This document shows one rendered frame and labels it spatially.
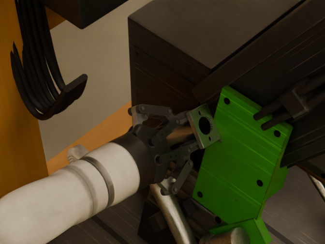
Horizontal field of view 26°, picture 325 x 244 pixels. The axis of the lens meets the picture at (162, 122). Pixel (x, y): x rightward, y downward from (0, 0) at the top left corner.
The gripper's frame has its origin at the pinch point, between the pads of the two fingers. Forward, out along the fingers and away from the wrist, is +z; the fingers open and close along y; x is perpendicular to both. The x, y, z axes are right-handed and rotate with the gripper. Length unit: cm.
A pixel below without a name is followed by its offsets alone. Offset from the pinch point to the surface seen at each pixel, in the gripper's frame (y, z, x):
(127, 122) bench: 0.4, 22.8, 40.5
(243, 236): -17.5, 1.4, -0.9
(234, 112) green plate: 0.5, 2.8, -7.0
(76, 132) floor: -6, 81, 143
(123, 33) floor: 23, 130, 154
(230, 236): -16.4, -0.5, -0.6
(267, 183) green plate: -10.4, 2.8, -7.9
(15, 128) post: 9.1, -11.3, 24.9
